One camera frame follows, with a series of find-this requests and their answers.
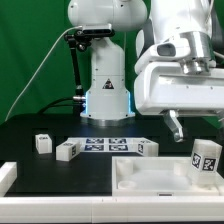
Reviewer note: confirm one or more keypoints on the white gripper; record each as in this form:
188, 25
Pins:
162, 86

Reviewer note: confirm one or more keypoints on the white square table top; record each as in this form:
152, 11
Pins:
158, 176

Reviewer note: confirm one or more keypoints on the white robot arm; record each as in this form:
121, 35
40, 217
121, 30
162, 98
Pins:
107, 100

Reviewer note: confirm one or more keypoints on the white U-shaped obstacle fence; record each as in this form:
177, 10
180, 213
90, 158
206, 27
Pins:
110, 209

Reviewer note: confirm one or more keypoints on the apriltag base sheet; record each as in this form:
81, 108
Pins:
99, 144

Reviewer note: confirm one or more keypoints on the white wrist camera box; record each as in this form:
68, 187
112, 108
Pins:
173, 50

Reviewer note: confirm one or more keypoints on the grey camera on mount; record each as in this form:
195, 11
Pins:
97, 30

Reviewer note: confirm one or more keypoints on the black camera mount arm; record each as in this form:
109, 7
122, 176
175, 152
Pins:
76, 60

